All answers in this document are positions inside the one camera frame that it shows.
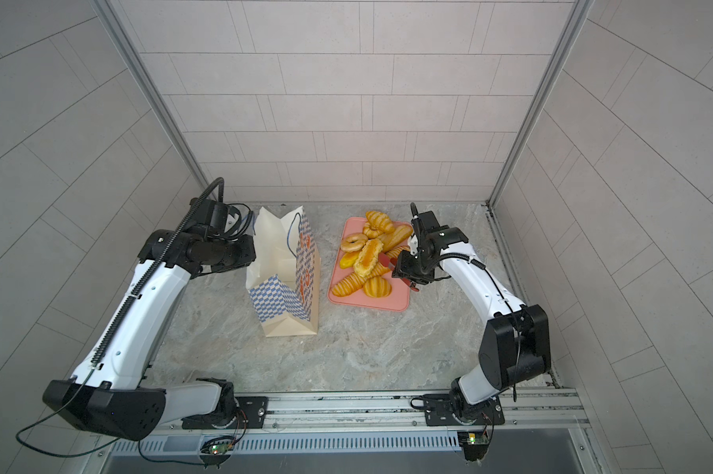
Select red tongs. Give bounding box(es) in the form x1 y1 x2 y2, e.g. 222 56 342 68
378 253 419 292

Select round ridged bread bottom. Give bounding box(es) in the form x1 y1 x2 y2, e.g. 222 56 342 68
362 276 392 298

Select jam-filled ridged bread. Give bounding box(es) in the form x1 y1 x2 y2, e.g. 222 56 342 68
352 239 384 278

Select checkered paper bag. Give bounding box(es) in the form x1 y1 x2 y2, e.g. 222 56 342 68
246 207 321 338

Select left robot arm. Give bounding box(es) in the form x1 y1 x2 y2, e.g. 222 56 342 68
42 229 256 440

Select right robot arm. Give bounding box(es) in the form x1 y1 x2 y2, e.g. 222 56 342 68
393 226 552 422

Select long oval bread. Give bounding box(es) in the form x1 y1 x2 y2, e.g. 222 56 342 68
377 224 414 253

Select long ridged bread right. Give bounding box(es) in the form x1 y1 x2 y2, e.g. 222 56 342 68
370 245 411 278

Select small twisted bread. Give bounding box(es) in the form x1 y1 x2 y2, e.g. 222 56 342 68
362 221 383 239

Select croissant bread top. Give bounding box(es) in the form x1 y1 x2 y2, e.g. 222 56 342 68
365 211 395 233

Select long ridged bread bottom-left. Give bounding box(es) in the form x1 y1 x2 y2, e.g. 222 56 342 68
331 273 365 297

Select small yellow bread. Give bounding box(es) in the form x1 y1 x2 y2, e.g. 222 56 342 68
339 251 360 269

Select pink tray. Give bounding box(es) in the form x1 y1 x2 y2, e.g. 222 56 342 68
328 249 411 312

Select right circuit board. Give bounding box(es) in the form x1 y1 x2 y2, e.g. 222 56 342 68
457 431 491 462

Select circuit board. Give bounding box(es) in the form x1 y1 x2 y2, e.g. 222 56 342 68
457 431 491 462
200 436 237 456

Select left circuit board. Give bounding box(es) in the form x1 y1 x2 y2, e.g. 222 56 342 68
200 436 237 456

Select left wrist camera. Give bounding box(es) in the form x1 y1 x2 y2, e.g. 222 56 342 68
186 199 244 239

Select left black cable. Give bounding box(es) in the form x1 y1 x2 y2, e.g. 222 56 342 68
15 177 239 466

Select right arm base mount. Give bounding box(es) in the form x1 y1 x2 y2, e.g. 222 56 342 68
410 393 506 427

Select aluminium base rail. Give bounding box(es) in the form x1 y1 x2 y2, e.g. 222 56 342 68
145 386 591 436

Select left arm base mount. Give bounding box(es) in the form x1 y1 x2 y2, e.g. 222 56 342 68
182 395 269 430

